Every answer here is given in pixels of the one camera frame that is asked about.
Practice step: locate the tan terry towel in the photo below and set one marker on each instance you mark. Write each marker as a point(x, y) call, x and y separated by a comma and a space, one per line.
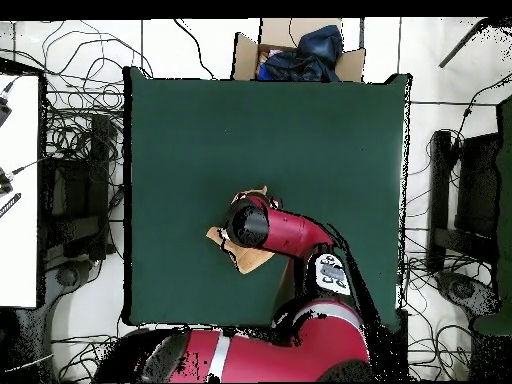
point(250, 260)

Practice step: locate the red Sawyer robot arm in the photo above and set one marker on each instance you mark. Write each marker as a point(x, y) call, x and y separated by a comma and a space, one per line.
point(292, 236)

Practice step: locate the black flat strip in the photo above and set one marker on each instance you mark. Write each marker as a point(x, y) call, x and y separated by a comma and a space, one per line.
point(10, 204)

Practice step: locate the dark green table cloth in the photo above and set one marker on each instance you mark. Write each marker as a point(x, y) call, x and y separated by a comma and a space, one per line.
point(320, 140)

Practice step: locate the cardboard box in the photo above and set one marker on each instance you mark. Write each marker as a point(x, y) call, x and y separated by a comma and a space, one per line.
point(244, 60)

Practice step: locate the dark blue clothes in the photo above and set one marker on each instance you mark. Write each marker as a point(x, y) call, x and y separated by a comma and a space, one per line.
point(312, 60)

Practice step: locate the grey chair base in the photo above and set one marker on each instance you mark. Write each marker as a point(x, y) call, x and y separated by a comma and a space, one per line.
point(66, 276)

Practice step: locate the dark chair base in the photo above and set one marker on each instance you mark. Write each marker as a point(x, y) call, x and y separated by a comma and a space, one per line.
point(464, 290)

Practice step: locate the white desk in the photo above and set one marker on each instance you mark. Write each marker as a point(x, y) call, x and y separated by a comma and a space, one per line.
point(20, 240)

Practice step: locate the green covered table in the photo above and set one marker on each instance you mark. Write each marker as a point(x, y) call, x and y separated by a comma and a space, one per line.
point(506, 200)

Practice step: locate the black rod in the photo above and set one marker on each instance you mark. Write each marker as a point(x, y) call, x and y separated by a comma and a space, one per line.
point(460, 44)

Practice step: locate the black metal frame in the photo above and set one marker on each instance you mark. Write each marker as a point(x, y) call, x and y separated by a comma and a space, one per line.
point(440, 180)
point(98, 160)

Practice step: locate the black camera device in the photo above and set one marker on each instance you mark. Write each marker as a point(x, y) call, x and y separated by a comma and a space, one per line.
point(4, 184)
point(3, 112)

